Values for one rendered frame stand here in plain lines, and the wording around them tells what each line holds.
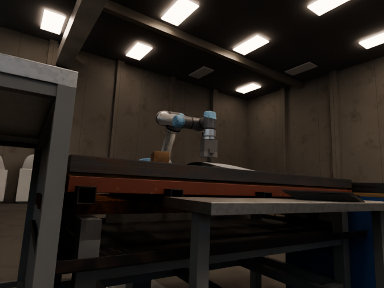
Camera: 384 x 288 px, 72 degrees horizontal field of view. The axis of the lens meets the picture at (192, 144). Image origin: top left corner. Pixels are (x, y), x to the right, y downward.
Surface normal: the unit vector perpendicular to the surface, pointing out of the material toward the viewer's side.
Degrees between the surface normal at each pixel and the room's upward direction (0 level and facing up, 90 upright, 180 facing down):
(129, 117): 90
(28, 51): 90
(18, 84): 90
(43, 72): 90
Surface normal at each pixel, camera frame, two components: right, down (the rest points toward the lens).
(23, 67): 0.54, -0.11
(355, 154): -0.83, -0.12
